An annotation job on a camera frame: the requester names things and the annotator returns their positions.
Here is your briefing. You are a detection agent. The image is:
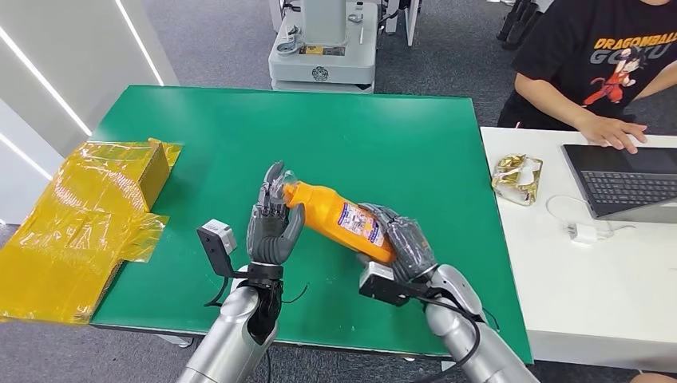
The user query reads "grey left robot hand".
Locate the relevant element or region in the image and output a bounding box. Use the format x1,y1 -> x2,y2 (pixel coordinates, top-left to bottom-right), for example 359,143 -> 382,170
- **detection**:
246,160 -> 307,266

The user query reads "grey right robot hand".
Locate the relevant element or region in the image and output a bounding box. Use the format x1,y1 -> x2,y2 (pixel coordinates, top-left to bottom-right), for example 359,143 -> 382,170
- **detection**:
358,203 -> 438,284

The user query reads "orange detergent bottle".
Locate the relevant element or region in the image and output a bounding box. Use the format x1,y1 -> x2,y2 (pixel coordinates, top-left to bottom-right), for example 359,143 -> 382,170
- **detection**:
274,168 -> 398,264

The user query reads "gold foil packet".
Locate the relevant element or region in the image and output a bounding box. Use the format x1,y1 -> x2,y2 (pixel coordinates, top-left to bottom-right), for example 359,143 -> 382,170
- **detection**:
491,154 -> 544,207

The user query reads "white charger block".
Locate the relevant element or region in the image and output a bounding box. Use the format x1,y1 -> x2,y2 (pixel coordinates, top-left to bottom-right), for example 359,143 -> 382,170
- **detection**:
565,222 -> 599,245

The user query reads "grey wheeled machine base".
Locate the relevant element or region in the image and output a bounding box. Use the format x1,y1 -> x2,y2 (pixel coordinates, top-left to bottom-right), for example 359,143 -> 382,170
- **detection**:
267,0 -> 379,95

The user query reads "yellow taped cardboard box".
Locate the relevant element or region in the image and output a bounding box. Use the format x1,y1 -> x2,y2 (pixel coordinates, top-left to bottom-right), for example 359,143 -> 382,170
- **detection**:
0,138 -> 184,325

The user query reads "dark grey laptop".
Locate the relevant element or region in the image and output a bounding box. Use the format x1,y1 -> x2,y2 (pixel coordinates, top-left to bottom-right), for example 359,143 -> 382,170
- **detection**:
560,144 -> 677,225

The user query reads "white furniture panel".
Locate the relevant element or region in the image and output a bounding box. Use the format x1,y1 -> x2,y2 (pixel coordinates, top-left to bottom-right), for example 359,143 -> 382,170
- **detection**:
385,0 -> 422,49

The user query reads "person's hand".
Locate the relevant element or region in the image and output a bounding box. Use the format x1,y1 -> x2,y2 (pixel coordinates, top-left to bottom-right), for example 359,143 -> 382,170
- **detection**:
579,113 -> 648,156

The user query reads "person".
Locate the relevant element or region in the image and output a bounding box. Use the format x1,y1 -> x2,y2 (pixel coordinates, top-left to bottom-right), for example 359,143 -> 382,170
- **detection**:
497,0 -> 677,156

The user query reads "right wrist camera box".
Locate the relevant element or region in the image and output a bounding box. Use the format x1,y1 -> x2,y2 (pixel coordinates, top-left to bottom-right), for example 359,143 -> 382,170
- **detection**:
358,260 -> 430,308

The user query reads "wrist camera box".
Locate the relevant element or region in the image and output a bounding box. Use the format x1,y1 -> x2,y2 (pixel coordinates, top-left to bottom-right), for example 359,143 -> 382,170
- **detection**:
196,219 -> 238,278
358,260 -> 430,308

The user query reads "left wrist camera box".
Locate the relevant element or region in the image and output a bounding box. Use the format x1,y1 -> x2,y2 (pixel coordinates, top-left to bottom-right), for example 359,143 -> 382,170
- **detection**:
196,219 -> 238,278

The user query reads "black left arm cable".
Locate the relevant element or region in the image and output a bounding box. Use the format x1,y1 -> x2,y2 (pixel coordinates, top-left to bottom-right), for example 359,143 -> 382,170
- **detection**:
203,274 -> 231,309

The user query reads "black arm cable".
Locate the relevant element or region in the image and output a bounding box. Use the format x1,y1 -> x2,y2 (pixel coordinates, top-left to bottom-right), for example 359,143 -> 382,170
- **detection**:
203,274 -> 231,309
418,298 -> 482,383

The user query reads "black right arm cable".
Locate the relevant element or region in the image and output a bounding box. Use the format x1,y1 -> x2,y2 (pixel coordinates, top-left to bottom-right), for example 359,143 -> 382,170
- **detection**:
418,298 -> 482,383

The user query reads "thin white cable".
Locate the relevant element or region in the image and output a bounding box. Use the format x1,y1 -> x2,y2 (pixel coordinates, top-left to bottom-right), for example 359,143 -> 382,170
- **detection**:
544,194 -> 635,239

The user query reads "white wall light strip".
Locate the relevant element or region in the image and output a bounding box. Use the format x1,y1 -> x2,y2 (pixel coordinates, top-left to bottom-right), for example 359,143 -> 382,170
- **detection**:
0,134 -> 54,181
113,0 -> 165,87
0,26 -> 93,137

